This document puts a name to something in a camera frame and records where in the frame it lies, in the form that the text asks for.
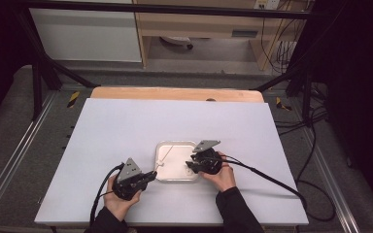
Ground wall power socket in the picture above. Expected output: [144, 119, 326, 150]
[254, 0, 282, 11]

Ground light wooden desk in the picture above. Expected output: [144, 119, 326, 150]
[132, 0, 309, 71]

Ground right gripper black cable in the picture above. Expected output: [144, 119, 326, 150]
[219, 154, 337, 223]

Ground black metal frame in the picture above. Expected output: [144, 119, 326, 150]
[12, 0, 329, 121]

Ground aluminium floor rail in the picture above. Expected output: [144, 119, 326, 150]
[303, 129, 361, 233]
[0, 91, 58, 213]

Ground square metal tray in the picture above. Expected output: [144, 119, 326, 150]
[153, 140, 201, 183]

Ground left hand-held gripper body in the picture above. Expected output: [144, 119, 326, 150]
[111, 156, 151, 201]

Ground white cabinet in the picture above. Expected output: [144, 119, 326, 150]
[29, 0, 143, 63]

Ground white table board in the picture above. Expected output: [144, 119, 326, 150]
[34, 98, 310, 227]

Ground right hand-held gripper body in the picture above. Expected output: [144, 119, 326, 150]
[189, 139, 223, 175]

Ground black floor cables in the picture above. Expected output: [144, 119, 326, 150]
[273, 82, 330, 183]

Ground yellow black floor tape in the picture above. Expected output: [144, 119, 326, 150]
[66, 90, 81, 109]
[275, 96, 293, 112]

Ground chair base with caster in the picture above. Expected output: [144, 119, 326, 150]
[159, 35, 195, 50]

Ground person's left hand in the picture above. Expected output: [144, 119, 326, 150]
[103, 174, 143, 223]

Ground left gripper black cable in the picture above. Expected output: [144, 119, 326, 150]
[88, 162, 126, 227]

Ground hanging black cables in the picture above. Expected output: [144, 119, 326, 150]
[259, 9, 298, 75]

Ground wooden table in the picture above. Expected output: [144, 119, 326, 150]
[89, 85, 265, 104]

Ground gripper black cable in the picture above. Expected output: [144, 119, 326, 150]
[219, 154, 337, 223]
[88, 162, 126, 227]

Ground thin wooden skewer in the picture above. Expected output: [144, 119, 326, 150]
[154, 145, 176, 173]

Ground person's right hand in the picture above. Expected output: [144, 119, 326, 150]
[198, 150, 238, 193]

